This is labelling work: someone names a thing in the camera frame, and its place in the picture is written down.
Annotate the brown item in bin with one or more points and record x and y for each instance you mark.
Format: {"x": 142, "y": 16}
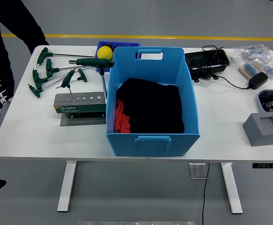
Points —
{"x": 107, "y": 45}

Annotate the black table control panel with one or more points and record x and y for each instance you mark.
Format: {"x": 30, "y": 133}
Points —
{"x": 267, "y": 165}

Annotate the white table leg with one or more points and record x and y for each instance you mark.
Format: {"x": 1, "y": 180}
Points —
{"x": 67, "y": 187}
{"x": 232, "y": 187}

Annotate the metal floor outlet plate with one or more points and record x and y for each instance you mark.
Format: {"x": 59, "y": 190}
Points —
{"x": 197, "y": 171}

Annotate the black power adapter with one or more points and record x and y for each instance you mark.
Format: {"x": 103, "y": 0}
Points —
{"x": 258, "y": 80}

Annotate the person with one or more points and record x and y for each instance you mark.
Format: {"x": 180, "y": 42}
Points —
{"x": 12, "y": 21}

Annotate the grey foam block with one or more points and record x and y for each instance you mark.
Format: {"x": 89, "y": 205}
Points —
{"x": 258, "y": 133}

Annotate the light blue plastic box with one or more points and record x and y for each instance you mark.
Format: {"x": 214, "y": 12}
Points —
{"x": 150, "y": 150}

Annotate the light blue tray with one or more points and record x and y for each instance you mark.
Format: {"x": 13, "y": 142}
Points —
{"x": 260, "y": 103}

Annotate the red cloth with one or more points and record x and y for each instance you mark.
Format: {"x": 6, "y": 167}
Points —
{"x": 122, "y": 119}

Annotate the black cloth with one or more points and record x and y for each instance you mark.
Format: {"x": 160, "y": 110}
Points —
{"x": 155, "y": 107}

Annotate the black bracket device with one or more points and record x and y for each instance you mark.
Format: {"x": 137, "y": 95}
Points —
{"x": 203, "y": 74}

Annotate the dark blue plastic bin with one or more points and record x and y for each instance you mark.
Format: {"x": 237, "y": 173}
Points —
{"x": 124, "y": 44}

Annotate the resistor strip bundle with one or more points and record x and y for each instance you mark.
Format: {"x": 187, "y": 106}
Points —
{"x": 251, "y": 69}

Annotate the green metal wrench holder stand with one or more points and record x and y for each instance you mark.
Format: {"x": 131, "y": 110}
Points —
{"x": 80, "y": 108}

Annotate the black flat tray case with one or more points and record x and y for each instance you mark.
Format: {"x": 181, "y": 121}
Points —
{"x": 206, "y": 58}

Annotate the clear plastic bags of parts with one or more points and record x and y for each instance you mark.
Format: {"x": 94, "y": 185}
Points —
{"x": 255, "y": 52}

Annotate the yellow ball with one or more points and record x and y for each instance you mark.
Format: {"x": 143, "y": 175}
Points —
{"x": 104, "y": 52}

